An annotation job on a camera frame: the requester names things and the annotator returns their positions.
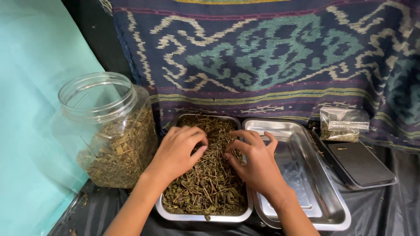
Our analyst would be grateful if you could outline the person's left hand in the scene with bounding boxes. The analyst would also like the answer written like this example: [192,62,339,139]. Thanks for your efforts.
[144,125,209,189]

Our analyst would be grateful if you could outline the person's right hand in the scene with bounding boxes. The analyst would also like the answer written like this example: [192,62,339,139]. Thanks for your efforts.
[224,129,290,198]

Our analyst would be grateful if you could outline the dried herb stems and leaves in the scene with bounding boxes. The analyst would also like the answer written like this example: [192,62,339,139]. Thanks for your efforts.
[162,115,248,217]

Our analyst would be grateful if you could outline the empty steel tray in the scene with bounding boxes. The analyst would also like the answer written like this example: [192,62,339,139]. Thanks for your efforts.
[241,118,352,231]

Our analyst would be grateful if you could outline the dried leaves in jar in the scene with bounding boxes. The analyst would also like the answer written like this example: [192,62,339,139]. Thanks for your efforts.
[76,105,158,189]

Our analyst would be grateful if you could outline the steel tray holding herbs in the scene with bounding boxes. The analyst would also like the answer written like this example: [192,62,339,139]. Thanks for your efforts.
[155,113,254,223]

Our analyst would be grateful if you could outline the clear plastic jar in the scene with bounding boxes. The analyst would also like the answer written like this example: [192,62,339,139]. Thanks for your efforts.
[50,71,159,190]

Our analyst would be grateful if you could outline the small clear bag of herbs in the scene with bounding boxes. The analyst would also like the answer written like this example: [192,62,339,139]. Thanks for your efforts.
[320,106,371,143]

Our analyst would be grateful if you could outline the black ribbed scale tray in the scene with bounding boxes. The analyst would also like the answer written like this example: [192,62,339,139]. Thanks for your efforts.
[308,125,399,191]

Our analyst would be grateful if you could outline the woven patterned dark cloth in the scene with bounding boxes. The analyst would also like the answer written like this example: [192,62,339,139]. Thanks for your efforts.
[98,0,420,154]

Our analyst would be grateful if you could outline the black plastic table cover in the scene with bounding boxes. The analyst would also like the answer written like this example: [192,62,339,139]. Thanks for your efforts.
[49,144,420,236]

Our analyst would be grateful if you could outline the teal paper sheet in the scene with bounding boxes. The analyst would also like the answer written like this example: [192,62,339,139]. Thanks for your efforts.
[0,0,106,236]

